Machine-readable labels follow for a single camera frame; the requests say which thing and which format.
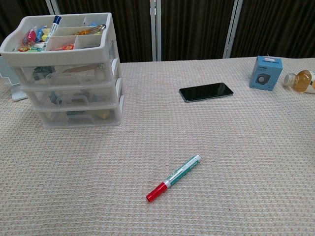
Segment red capped green marker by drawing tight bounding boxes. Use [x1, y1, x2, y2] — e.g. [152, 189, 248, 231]
[146, 154, 202, 203]

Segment orange red wrapped candies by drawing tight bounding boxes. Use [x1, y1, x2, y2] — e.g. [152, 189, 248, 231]
[53, 44, 75, 52]

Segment tea bottle with white cap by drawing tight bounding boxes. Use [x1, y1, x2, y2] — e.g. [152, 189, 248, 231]
[283, 70, 315, 94]

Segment yellow candy packet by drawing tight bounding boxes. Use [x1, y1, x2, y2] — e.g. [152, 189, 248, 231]
[40, 26, 52, 41]

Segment white phone stand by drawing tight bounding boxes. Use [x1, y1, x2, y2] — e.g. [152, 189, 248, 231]
[0, 56, 29, 101]

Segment dark folding partition screen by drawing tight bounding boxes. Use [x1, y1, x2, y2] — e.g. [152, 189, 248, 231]
[0, 0, 315, 62]

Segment green red candy packet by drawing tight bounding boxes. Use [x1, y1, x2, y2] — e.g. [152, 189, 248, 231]
[14, 46, 43, 53]

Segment wooden stick with red tip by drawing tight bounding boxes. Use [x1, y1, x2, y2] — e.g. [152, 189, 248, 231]
[61, 64, 96, 74]

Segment black smartphone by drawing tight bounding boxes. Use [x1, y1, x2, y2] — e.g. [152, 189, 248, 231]
[179, 82, 234, 103]

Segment blue cardboard box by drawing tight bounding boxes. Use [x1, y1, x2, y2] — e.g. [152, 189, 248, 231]
[249, 55, 283, 92]

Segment blue capped whiteboard marker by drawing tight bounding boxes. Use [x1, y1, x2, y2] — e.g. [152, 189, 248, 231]
[41, 15, 62, 52]

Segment white plastic drawer organizer frame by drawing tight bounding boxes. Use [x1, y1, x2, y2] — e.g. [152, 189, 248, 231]
[0, 12, 125, 130]

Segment beige woven tablecloth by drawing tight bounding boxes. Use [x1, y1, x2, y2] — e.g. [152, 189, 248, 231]
[0, 58, 315, 236]

